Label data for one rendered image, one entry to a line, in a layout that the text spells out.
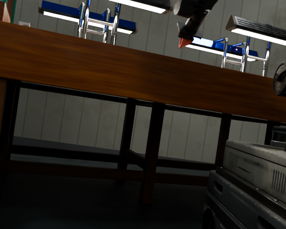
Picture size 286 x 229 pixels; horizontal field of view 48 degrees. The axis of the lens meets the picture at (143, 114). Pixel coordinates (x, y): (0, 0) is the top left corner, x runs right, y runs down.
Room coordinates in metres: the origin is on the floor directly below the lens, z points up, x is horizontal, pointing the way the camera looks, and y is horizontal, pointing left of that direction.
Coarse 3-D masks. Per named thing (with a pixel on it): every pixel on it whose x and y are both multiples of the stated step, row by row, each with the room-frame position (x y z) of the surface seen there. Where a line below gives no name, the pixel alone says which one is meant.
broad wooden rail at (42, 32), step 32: (0, 32) 1.07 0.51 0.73; (32, 32) 1.11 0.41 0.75; (0, 64) 1.08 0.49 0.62; (32, 64) 1.11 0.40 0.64; (64, 64) 1.15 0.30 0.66; (96, 64) 1.18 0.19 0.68; (128, 64) 1.22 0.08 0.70; (160, 64) 1.26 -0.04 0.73; (192, 64) 1.31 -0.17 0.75; (128, 96) 1.23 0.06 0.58; (160, 96) 1.27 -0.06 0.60; (192, 96) 1.31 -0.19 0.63; (224, 96) 1.36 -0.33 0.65; (256, 96) 1.41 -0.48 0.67
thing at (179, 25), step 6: (180, 24) 1.30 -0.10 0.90; (186, 24) 1.28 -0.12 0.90; (192, 24) 1.26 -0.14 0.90; (198, 24) 1.26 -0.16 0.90; (180, 30) 1.28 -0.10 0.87; (186, 30) 1.29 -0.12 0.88; (192, 30) 1.28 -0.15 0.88; (198, 30) 1.33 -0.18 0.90; (192, 36) 1.30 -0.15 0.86; (198, 36) 1.30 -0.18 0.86
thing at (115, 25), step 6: (90, 0) 1.64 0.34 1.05; (120, 6) 1.70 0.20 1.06; (114, 12) 1.69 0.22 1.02; (84, 18) 1.63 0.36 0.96; (90, 18) 1.64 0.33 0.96; (114, 18) 1.68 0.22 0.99; (84, 24) 1.63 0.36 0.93; (102, 24) 1.67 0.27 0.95; (108, 24) 1.67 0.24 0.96; (114, 24) 1.68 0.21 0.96; (84, 30) 1.63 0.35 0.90; (114, 30) 1.68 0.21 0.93; (84, 36) 1.63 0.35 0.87; (114, 36) 1.68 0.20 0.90; (114, 42) 1.69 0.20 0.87
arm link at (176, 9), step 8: (184, 0) 1.18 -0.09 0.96; (192, 0) 1.19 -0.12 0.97; (200, 0) 1.23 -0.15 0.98; (208, 0) 1.17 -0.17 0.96; (216, 0) 1.18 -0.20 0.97; (176, 8) 1.22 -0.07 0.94; (184, 8) 1.20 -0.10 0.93; (192, 8) 1.21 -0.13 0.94; (208, 8) 1.20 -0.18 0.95; (184, 16) 1.22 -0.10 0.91
